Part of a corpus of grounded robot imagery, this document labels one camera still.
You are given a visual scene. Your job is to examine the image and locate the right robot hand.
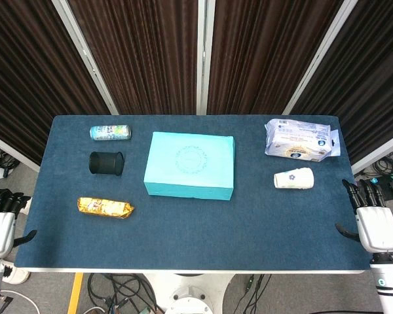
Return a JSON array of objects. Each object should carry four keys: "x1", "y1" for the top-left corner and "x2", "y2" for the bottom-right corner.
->
[{"x1": 334, "y1": 178, "x2": 393, "y2": 254}]

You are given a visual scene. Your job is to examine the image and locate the light blue lidded box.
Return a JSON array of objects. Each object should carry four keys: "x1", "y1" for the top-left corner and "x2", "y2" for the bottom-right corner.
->
[{"x1": 143, "y1": 131, "x2": 235, "y2": 201}]

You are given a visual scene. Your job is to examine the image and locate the white shoe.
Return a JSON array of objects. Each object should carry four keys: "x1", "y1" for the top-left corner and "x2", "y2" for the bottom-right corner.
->
[{"x1": 2, "y1": 266, "x2": 31, "y2": 285}]

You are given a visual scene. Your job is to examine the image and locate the white flower print paper cup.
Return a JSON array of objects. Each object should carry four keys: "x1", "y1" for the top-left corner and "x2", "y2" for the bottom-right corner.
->
[{"x1": 274, "y1": 167, "x2": 315, "y2": 190}]

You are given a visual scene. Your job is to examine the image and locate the yellow floor tape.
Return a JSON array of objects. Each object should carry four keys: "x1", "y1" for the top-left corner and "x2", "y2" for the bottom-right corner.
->
[{"x1": 67, "y1": 273, "x2": 84, "y2": 314}]

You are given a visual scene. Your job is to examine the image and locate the gold snack packet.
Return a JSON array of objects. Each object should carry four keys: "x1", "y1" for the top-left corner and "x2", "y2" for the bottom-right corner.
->
[{"x1": 77, "y1": 196, "x2": 136, "y2": 220}]

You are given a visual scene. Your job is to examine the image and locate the pale purple wet wipes pack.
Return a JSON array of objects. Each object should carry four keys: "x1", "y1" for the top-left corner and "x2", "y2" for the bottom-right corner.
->
[{"x1": 264, "y1": 118, "x2": 341, "y2": 164}]

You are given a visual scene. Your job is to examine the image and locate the black mesh pen holder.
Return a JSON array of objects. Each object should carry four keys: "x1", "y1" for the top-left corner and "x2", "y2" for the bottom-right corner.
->
[{"x1": 88, "y1": 150, "x2": 125, "y2": 177}]

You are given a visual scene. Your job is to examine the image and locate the dark brown pleated curtain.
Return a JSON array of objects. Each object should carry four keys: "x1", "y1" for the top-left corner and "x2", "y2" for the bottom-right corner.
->
[
  {"x1": 206, "y1": 0, "x2": 344, "y2": 115},
  {"x1": 291, "y1": 0, "x2": 393, "y2": 164},
  {"x1": 0, "y1": 0, "x2": 111, "y2": 166},
  {"x1": 67, "y1": 0, "x2": 200, "y2": 115}
]

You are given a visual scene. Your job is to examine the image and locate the light blue drink can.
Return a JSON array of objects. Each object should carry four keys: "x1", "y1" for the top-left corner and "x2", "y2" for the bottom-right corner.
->
[{"x1": 89, "y1": 124, "x2": 132, "y2": 142}]

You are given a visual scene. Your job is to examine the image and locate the dark blue table mat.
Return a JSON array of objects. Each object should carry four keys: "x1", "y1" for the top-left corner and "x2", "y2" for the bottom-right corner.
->
[{"x1": 13, "y1": 114, "x2": 373, "y2": 271}]

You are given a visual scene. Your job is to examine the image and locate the white partition frame post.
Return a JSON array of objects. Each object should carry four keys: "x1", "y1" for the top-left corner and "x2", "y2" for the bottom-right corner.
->
[
  {"x1": 196, "y1": 0, "x2": 216, "y2": 115},
  {"x1": 0, "y1": 130, "x2": 42, "y2": 173},
  {"x1": 350, "y1": 130, "x2": 393, "y2": 175},
  {"x1": 51, "y1": 0, "x2": 119, "y2": 115},
  {"x1": 282, "y1": 0, "x2": 360, "y2": 115}
]

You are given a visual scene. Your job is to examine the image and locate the black floor cable bundle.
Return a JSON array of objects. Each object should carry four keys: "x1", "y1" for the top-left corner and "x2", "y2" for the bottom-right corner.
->
[
  {"x1": 86, "y1": 273, "x2": 161, "y2": 314},
  {"x1": 231, "y1": 273, "x2": 273, "y2": 314}
]

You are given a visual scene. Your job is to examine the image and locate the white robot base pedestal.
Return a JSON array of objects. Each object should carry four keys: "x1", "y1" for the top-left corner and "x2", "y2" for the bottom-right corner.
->
[{"x1": 141, "y1": 273, "x2": 237, "y2": 314}]

